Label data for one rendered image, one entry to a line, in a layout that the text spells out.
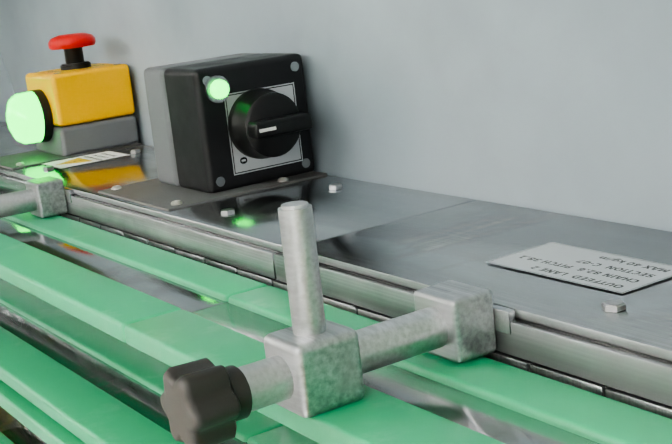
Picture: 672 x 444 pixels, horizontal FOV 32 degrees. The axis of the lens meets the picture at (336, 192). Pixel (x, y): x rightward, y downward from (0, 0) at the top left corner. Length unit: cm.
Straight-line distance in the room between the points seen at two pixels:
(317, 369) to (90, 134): 63
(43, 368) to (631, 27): 42
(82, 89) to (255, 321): 50
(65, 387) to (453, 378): 34
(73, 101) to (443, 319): 61
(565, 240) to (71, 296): 25
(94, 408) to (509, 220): 25
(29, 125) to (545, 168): 52
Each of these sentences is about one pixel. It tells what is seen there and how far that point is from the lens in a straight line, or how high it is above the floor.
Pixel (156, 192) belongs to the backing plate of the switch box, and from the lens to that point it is 78.
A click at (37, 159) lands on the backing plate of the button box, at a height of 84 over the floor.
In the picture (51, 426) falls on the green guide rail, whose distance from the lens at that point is 73.
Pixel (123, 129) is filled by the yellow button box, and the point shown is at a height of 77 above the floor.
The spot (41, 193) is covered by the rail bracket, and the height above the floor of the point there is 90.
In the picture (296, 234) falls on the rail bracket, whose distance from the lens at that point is 41.
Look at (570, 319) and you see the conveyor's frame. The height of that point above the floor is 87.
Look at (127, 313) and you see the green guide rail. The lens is 58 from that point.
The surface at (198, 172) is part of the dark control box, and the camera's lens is 76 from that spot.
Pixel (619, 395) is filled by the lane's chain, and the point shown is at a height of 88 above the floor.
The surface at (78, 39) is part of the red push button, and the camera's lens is 103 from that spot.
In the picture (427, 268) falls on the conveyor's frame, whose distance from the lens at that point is 52.
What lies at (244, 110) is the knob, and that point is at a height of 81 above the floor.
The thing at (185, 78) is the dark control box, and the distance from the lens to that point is 75.
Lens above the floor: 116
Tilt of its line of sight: 32 degrees down
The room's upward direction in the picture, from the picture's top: 103 degrees counter-clockwise
